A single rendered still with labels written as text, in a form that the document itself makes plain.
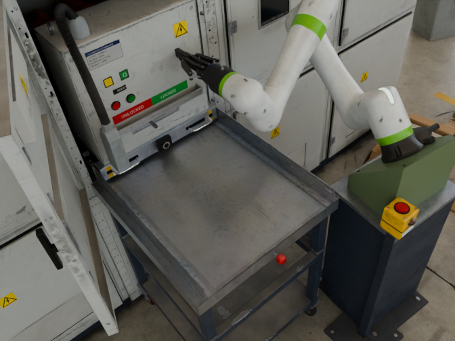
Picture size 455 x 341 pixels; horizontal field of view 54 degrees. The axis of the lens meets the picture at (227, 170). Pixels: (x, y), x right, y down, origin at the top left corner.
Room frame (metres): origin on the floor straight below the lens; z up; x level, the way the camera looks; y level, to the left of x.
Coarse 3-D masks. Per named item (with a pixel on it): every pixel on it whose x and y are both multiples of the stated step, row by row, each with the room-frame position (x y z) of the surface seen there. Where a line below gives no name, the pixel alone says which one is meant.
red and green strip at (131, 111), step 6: (180, 84) 1.44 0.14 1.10; (186, 84) 1.45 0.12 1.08; (168, 90) 1.40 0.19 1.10; (174, 90) 1.42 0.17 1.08; (180, 90) 1.43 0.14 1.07; (156, 96) 1.37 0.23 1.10; (162, 96) 1.39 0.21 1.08; (168, 96) 1.40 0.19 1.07; (144, 102) 1.34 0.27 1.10; (150, 102) 1.36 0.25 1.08; (156, 102) 1.37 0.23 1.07; (132, 108) 1.32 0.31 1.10; (138, 108) 1.33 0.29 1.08; (144, 108) 1.34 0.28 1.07; (120, 114) 1.29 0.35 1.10; (126, 114) 1.30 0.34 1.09; (132, 114) 1.31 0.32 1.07; (114, 120) 1.27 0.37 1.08; (120, 120) 1.28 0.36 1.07
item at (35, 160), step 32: (0, 0) 1.18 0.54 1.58; (0, 32) 0.99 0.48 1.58; (0, 64) 0.85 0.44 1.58; (0, 96) 0.73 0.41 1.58; (32, 96) 1.14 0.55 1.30; (0, 128) 0.63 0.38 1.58; (32, 128) 0.80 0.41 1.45; (32, 160) 0.77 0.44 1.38; (64, 160) 1.18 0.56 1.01; (32, 192) 0.60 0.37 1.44; (64, 192) 0.93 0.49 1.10; (64, 224) 0.66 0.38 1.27; (64, 256) 0.60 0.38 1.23; (96, 256) 0.88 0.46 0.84; (96, 288) 0.62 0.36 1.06
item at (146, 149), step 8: (200, 112) 1.48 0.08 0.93; (216, 112) 1.51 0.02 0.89; (192, 120) 1.44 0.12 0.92; (200, 120) 1.46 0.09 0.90; (176, 128) 1.39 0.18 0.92; (184, 128) 1.41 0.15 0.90; (192, 128) 1.43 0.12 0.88; (160, 136) 1.35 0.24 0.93; (176, 136) 1.39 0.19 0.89; (144, 144) 1.32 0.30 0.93; (152, 144) 1.33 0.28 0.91; (128, 152) 1.28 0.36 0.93; (136, 152) 1.29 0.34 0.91; (144, 152) 1.30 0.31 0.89; (152, 152) 1.32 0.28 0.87; (136, 160) 1.28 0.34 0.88; (96, 168) 1.23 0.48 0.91; (104, 168) 1.21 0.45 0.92; (104, 176) 1.20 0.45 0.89
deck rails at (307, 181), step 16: (224, 112) 1.47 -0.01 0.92; (224, 128) 1.45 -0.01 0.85; (240, 128) 1.39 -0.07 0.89; (240, 144) 1.34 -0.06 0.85; (256, 144) 1.31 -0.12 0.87; (272, 160) 1.23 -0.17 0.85; (288, 160) 1.17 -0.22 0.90; (288, 176) 1.14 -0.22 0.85; (304, 176) 1.10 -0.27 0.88; (112, 192) 1.12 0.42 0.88; (320, 192) 1.04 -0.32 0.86; (128, 208) 1.03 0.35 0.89; (144, 224) 0.93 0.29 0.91; (160, 240) 0.91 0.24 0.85; (176, 256) 0.84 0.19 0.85; (192, 272) 0.77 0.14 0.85; (192, 288) 0.72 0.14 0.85; (208, 288) 0.71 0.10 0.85
